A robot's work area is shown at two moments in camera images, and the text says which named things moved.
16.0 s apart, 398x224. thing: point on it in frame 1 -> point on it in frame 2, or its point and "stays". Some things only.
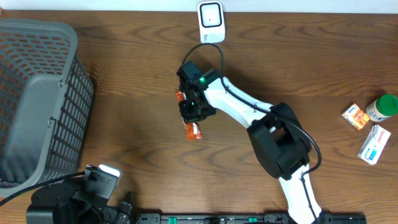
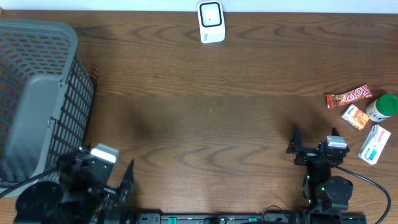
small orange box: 358,118 stays
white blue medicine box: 374,144 stays
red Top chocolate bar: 192,129 -> 358,93
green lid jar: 384,107 stays
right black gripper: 186,114 -> 296,144
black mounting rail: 241,218 stays
